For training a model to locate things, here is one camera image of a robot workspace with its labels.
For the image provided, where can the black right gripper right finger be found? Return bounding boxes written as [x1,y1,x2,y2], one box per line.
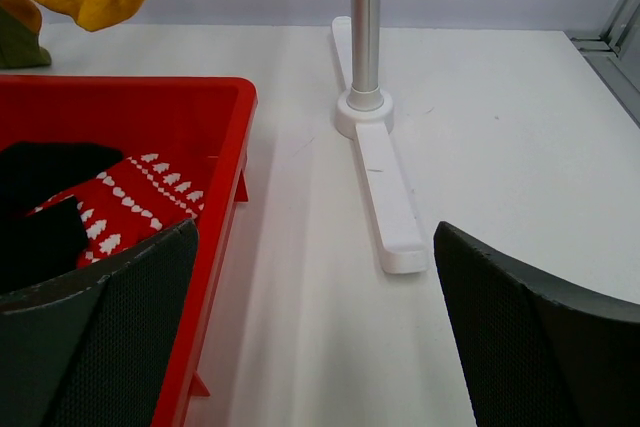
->
[434,222,639,426]

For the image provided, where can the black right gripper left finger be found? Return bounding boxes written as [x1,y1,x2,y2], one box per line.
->
[1,220,199,426]

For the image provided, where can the black sock in bin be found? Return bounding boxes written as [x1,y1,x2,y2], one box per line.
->
[1,141,123,294]

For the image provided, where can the red white patterned sock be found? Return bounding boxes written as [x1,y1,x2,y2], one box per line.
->
[33,147,215,268]

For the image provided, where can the red plastic bin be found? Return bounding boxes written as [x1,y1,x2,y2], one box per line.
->
[1,75,257,426]

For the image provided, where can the white metal drying rack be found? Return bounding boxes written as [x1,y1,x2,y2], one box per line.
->
[331,0,429,275]

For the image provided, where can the olive orange hanging sock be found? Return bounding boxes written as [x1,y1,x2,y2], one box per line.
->
[1,0,52,70]

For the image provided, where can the aluminium frame rail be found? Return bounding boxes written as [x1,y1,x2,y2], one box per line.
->
[570,0,639,126]

